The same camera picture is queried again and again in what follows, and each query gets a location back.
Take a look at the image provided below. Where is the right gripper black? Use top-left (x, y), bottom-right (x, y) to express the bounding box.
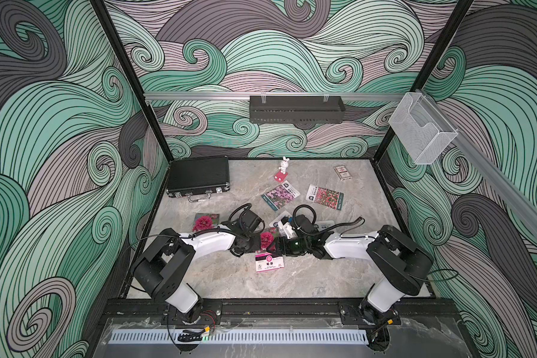
top-left (266, 237), bottom-right (310, 257)

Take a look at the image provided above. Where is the hollyhock seed packet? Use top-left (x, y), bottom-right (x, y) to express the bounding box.
top-left (255, 228), bottom-right (285, 273)
top-left (192, 213), bottom-right (220, 232)

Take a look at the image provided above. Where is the purple flower seed packet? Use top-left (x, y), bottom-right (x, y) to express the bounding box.
top-left (261, 180), bottom-right (301, 211)

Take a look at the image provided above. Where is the white back seed packet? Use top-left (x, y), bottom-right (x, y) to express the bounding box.
top-left (268, 210), bottom-right (291, 230)

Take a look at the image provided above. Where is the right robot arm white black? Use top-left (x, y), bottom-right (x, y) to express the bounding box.
top-left (268, 224), bottom-right (434, 316)

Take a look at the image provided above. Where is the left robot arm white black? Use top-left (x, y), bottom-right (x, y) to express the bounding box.
top-left (130, 225), bottom-right (261, 322)

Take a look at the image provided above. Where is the white teal seed packet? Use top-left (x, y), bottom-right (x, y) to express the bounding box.
top-left (314, 220), bottom-right (335, 231)

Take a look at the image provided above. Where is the red flower seed packet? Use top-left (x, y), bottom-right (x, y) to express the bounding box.
top-left (306, 184), bottom-right (344, 210)

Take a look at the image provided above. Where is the small seed packet far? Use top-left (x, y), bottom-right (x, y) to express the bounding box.
top-left (334, 165), bottom-right (352, 180)

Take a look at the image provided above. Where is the white rabbit figurine pink base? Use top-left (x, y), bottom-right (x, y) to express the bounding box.
top-left (274, 157), bottom-right (289, 183)

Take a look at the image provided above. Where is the black aluminium briefcase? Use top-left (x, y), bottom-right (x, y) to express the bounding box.
top-left (166, 157), bottom-right (231, 198)

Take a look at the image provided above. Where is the white slotted cable duct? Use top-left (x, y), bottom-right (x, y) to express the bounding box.
top-left (108, 329), bottom-right (368, 345)

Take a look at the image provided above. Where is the black wall tray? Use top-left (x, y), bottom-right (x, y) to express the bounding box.
top-left (249, 96), bottom-right (346, 125)

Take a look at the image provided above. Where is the black front rail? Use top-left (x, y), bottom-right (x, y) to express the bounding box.
top-left (101, 298), bottom-right (459, 326)

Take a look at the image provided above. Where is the clear acrylic wall holder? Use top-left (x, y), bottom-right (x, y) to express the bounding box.
top-left (389, 92), bottom-right (457, 165)

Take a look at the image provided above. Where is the aluminium wall rail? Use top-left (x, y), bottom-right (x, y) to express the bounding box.
top-left (143, 91), bottom-right (405, 101)

